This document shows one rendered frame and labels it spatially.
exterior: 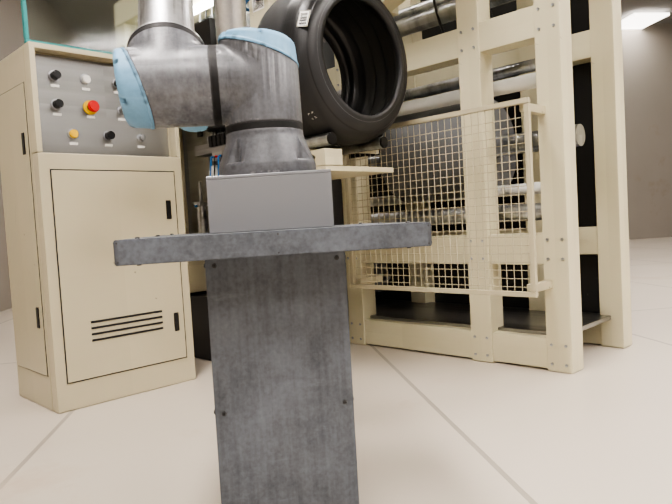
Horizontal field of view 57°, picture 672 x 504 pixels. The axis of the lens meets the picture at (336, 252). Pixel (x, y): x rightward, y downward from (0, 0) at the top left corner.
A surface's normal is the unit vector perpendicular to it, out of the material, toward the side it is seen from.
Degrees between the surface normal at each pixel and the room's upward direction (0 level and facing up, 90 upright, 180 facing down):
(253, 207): 90
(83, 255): 90
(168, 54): 56
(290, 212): 90
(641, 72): 90
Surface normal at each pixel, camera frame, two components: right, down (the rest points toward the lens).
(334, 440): 0.14, 0.04
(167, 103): 0.18, 0.56
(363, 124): 0.69, 0.18
